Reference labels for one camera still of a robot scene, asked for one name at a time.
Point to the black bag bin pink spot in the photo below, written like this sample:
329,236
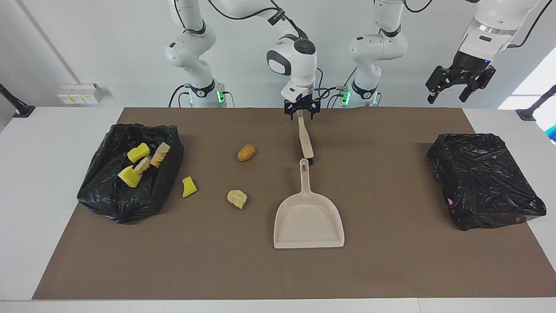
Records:
482,182

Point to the pale food lump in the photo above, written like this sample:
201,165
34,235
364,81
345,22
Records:
236,199

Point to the brown table mat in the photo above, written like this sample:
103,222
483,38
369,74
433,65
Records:
278,274

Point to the beige hand brush black bristles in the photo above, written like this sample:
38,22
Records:
305,139

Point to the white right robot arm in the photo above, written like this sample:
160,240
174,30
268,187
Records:
299,65

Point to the brown peanut-shaped bread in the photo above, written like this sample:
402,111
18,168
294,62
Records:
246,153

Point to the white wall socket box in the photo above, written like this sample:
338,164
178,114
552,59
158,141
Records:
80,93

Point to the black stand foot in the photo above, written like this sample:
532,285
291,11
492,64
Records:
19,108
532,111

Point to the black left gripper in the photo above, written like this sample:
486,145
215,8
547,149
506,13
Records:
469,67

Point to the beige plastic dustpan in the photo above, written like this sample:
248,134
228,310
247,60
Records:
308,221

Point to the small curved yellow sponge piece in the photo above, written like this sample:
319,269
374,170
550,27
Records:
189,188

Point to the blue object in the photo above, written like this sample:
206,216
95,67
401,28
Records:
552,132

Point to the open black bag-lined bin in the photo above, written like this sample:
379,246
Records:
126,202

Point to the striped toy croissant half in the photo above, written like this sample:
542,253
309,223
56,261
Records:
160,154
143,164

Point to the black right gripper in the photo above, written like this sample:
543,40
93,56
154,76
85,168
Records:
302,105

